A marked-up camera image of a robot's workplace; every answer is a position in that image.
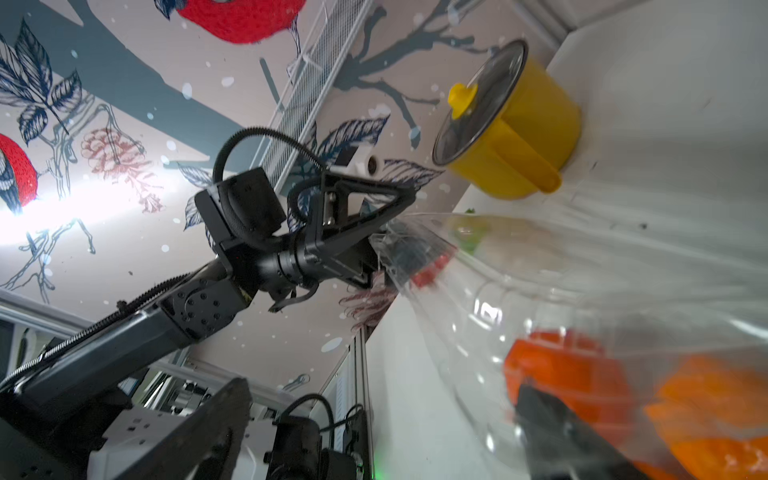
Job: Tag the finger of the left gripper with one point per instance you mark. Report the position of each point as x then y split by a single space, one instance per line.
348 209

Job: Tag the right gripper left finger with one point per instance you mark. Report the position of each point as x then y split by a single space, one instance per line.
206 445

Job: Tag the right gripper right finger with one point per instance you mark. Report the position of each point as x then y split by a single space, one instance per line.
559 445

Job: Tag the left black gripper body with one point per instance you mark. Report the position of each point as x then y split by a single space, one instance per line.
308 257

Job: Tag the large orange container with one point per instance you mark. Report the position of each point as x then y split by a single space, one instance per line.
573 367

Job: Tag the clear plastic container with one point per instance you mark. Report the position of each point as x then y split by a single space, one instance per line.
592 335

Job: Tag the small orange container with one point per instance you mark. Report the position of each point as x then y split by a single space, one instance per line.
713 419

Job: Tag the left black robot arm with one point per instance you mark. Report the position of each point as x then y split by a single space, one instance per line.
56 409

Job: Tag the red snack packet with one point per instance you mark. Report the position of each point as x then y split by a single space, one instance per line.
427 275

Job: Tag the small green packet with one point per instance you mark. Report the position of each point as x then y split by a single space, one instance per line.
469 229

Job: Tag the yellow pot with black lid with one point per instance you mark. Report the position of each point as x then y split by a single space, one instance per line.
511 129

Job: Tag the white wire mesh shelf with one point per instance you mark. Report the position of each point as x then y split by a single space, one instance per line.
323 53

